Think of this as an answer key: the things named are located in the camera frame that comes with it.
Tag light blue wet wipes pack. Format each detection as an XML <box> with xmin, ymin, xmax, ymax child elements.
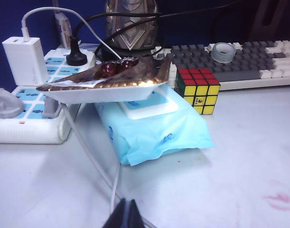
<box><xmin>94</xmin><ymin>85</ymin><xmax>216</xmax><ymax>167</ymax></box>

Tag dark red grapes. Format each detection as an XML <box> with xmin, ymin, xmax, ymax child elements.
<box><xmin>101</xmin><ymin>62</ymin><xmax>116</xmax><ymax>78</ymax></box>

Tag long black power cable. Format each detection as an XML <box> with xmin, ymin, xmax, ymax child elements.
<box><xmin>73</xmin><ymin>0</ymin><xmax>247</xmax><ymax>57</ymax></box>

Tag wide blue office partition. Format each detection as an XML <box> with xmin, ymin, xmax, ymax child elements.
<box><xmin>0</xmin><ymin>0</ymin><xmax>254</xmax><ymax>46</ymax></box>

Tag white charger block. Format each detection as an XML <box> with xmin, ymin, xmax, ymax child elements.
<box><xmin>1</xmin><ymin>37</ymin><xmax>48</xmax><ymax>86</ymax></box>

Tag beige power plug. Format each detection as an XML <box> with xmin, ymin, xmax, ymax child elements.
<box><xmin>54</xmin><ymin>0</ymin><xmax>73</xmax><ymax>48</ymax></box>

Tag Rubik's cube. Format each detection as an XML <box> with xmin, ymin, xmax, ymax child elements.
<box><xmin>174</xmin><ymin>68</ymin><xmax>221</xmax><ymax>115</ymax></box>

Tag white power strip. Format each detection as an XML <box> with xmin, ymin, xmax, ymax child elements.
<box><xmin>0</xmin><ymin>48</ymin><xmax>97</xmax><ymax>145</ymax></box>

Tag black power plug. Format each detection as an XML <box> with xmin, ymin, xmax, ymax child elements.
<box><xmin>65</xmin><ymin>35</ymin><xmax>88</xmax><ymax>67</ymax></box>

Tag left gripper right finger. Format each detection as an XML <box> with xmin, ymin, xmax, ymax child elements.
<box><xmin>130</xmin><ymin>199</ymin><xmax>145</xmax><ymax>228</ymax></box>

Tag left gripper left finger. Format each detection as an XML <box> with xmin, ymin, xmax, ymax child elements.
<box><xmin>104</xmin><ymin>198</ymin><xmax>128</xmax><ymax>228</ymax></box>

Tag silver faceted figurine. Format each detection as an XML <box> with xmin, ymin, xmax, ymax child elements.
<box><xmin>104</xmin><ymin>0</ymin><xmax>159</xmax><ymax>52</ymax></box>

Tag small grey power plug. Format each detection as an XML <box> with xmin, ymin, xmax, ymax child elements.
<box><xmin>42</xmin><ymin>96</ymin><xmax>61</xmax><ymax>118</ymax></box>

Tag dark red cherry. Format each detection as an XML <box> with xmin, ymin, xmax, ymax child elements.
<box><xmin>117</xmin><ymin>59</ymin><xmax>133</xmax><ymax>73</ymax></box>

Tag large grey power plug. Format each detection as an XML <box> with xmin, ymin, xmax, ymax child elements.
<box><xmin>0</xmin><ymin>87</ymin><xmax>26</xmax><ymax>119</ymax></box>

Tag white charger cable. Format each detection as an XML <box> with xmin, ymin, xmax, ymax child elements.
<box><xmin>21</xmin><ymin>6</ymin><xmax>157</xmax><ymax>228</ymax></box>

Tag clear tape roll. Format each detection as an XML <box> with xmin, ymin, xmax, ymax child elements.
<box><xmin>211</xmin><ymin>42</ymin><xmax>236</xmax><ymax>64</ymax></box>

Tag white leaf-shaped plate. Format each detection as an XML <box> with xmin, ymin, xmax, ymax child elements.
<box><xmin>35</xmin><ymin>57</ymin><xmax>173</xmax><ymax>105</ymax></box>

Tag white and grey keyboard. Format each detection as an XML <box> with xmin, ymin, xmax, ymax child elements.
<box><xmin>154</xmin><ymin>40</ymin><xmax>290</xmax><ymax>92</ymax></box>

